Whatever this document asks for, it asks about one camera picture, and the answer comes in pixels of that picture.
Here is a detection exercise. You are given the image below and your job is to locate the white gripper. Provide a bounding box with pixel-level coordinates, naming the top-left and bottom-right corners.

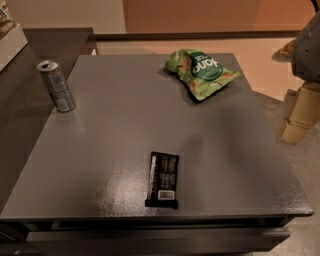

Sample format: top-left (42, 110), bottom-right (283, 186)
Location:
top-left (272, 11), bottom-right (320, 144)

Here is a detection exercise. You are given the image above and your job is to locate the green rice chip bag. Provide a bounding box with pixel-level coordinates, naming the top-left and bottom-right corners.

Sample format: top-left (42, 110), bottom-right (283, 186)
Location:
top-left (165, 49), bottom-right (240, 101)

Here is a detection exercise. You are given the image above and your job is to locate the black rxbar chocolate bar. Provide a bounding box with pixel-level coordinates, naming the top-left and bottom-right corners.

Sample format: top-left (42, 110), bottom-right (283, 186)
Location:
top-left (145, 151), bottom-right (179, 209)

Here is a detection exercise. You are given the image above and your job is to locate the silver blue drink can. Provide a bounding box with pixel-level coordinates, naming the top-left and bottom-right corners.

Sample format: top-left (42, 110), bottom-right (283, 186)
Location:
top-left (37, 60), bottom-right (76, 112)

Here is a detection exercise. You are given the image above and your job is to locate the white box with snacks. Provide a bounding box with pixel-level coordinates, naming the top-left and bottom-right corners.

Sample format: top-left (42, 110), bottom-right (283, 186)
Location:
top-left (0, 0), bottom-right (27, 72)

